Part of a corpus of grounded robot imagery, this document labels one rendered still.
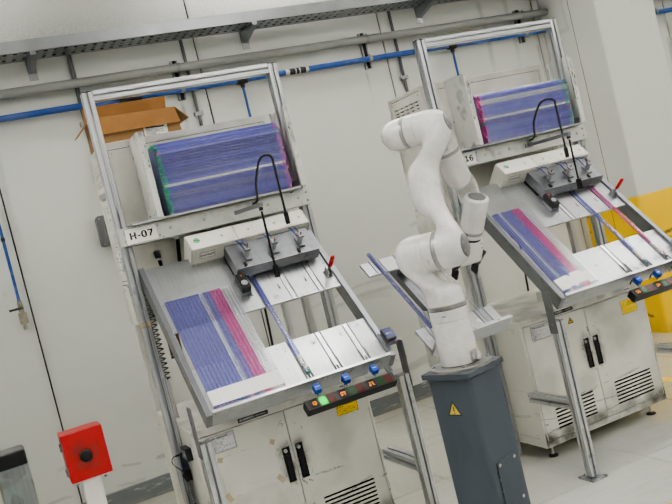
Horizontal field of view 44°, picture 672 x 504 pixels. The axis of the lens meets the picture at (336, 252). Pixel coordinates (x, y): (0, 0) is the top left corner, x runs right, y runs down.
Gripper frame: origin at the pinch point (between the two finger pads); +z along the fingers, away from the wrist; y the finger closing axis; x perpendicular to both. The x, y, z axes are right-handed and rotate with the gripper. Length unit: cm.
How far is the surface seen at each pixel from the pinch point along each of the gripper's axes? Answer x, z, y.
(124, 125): 121, -26, -84
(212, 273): 54, 9, -76
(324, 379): -6, 21, -62
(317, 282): 34, 12, -42
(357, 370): -7, 22, -49
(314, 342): 9, 18, -57
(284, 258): 44, 4, -51
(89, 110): 100, -43, -103
